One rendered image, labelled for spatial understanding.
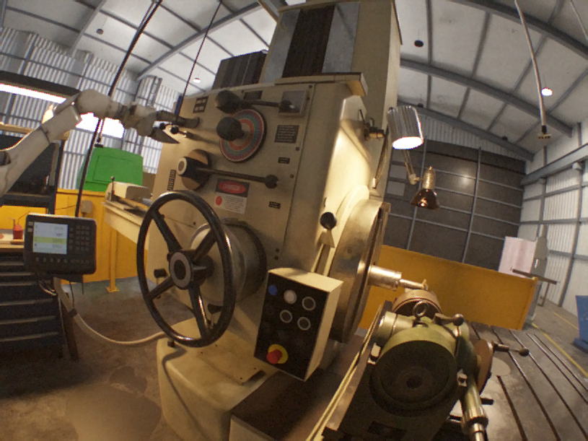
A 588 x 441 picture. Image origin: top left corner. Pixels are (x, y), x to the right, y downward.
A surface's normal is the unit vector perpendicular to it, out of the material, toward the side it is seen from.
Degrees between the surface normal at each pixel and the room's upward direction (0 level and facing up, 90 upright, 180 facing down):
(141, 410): 0
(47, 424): 0
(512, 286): 90
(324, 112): 90
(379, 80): 90
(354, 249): 66
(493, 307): 90
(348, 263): 73
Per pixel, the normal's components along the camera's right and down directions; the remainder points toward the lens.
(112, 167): 0.89, 0.11
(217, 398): 0.19, -0.98
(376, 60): -0.44, -0.03
